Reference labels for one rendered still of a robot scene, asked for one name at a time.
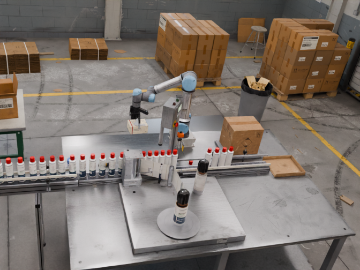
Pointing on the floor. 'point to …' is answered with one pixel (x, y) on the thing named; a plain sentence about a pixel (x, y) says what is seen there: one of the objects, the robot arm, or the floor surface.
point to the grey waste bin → (252, 105)
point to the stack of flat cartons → (19, 58)
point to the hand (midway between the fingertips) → (137, 125)
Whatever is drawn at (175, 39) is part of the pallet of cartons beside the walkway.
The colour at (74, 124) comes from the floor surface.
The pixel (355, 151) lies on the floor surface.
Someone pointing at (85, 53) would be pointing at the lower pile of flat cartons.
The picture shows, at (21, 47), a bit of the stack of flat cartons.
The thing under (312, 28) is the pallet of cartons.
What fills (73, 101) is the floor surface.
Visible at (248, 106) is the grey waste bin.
